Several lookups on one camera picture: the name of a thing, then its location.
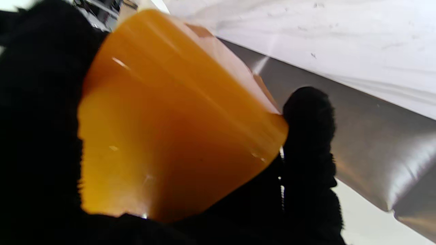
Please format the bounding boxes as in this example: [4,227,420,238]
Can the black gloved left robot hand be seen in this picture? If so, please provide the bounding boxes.
[0,0,346,245]

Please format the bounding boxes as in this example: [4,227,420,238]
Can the orange tissue box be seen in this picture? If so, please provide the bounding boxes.
[78,9,289,223]

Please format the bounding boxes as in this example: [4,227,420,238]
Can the brown leather sofa back cushion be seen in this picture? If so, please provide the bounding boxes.
[392,172,436,243]
[218,37,436,212]

